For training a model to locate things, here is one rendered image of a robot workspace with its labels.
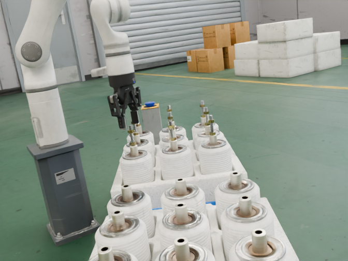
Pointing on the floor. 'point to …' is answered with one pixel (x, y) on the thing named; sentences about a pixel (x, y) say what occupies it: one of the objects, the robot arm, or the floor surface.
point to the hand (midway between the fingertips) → (129, 121)
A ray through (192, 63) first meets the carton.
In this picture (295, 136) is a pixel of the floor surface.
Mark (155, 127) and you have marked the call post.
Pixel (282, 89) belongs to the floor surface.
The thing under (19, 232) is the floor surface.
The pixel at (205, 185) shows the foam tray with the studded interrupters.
